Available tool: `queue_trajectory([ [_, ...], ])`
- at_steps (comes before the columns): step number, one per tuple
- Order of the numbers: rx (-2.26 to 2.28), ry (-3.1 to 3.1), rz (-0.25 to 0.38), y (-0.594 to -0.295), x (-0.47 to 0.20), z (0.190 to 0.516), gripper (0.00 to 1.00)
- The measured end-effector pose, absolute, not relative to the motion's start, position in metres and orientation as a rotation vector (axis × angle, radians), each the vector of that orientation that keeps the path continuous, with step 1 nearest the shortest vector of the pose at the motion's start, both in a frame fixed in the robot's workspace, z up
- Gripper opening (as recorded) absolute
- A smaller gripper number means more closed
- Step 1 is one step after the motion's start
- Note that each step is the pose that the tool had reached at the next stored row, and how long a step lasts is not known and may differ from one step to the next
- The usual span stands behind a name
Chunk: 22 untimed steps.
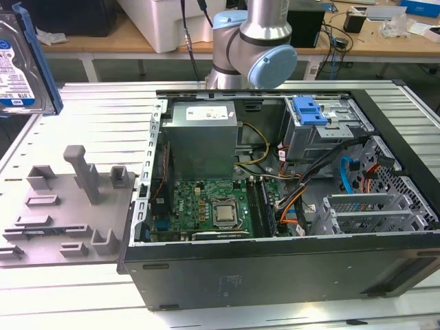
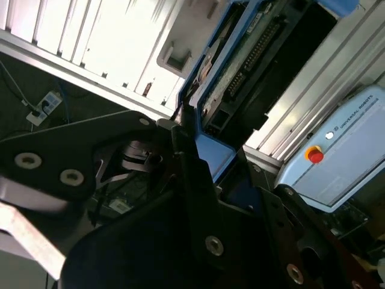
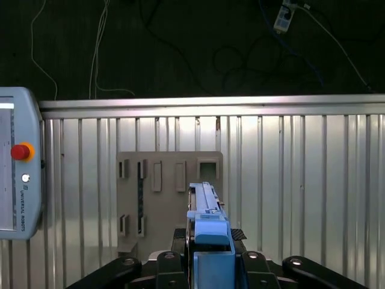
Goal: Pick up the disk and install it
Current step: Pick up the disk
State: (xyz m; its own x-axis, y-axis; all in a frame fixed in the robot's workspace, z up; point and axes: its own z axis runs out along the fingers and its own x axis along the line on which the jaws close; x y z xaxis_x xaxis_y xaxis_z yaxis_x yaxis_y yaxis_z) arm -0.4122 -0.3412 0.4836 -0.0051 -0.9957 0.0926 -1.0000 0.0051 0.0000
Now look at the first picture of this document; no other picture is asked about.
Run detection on blue data wire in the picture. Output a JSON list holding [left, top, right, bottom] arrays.
[[339, 156, 361, 194]]

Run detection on orange red power wire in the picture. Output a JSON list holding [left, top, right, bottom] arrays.
[[359, 156, 398, 195]]

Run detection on hard disk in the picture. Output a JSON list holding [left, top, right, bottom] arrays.
[[0, 1, 65, 117]]

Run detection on perforated metal disk bay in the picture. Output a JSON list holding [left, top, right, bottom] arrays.
[[309, 135, 440, 238]]

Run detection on green motherboard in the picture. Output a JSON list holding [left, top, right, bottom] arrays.
[[151, 177, 293, 241]]

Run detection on grey power supply unit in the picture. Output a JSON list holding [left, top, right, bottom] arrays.
[[161, 101, 240, 182]]

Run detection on black CPU socket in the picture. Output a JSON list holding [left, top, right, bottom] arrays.
[[210, 199, 241, 228]]

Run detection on silver CPU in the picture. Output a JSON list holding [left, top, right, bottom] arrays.
[[213, 205, 237, 223]]

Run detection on black RAM slot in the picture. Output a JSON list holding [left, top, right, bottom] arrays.
[[246, 177, 262, 238]]

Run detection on RAM stick black chips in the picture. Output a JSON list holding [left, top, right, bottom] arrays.
[[257, 177, 278, 238]]

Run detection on black graphics card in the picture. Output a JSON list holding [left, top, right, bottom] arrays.
[[190, 229, 252, 241]]

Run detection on silver optical drive cage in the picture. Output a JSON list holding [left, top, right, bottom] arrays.
[[278, 96, 375, 162]]

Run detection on blue plastic drive latch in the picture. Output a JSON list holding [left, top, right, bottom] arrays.
[[291, 97, 327, 127]]

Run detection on black open PC case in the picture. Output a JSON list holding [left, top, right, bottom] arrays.
[[116, 88, 440, 312]]

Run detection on white foam box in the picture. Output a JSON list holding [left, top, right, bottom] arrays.
[[116, 0, 249, 54]]

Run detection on grey parts rack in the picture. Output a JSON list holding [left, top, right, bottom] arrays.
[[0, 144, 138, 267]]

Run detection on large black box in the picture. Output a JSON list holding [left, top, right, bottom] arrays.
[[287, 8, 327, 49]]

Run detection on wooden desk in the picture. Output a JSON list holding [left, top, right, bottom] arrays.
[[0, 0, 440, 83]]

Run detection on small black box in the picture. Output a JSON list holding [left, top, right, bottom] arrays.
[[343, 10, 366, 34]]

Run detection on crumpled white paper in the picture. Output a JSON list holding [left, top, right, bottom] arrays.
[[34, 27, 69, 47]]

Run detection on black computer tower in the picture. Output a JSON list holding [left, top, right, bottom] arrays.
[[20, 0, 118, 38]]

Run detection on clear plastic bag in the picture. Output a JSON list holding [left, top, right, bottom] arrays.
[[379, 15, 417, 38]]

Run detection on grey metal tray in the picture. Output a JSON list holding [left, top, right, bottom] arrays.
[[364, 5, 408, 22]]

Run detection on blue cardboard box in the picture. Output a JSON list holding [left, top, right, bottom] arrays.
[[400, 0, 440, 17]]

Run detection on yellow black power wire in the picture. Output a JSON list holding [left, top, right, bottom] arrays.
[[235, 122, 270, 166]]

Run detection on red black fan wire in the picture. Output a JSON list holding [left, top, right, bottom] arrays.
[[151, 141, 172, 204]]

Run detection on orange data wire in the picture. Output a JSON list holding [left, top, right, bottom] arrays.
[[280, 202, 300, 226]]

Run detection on black cable bundle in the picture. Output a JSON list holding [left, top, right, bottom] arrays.
[[274, 135, 375, 238]]

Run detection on thin cable metal plug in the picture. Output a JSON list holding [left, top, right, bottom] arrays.
[[180, 0, 201, 83]]

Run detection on blue network cable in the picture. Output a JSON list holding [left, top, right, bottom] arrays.
[[328, 27, 342, 80]]

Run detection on thick black wrist cable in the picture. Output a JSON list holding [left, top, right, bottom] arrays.
[[197, 0, 215, 29]]

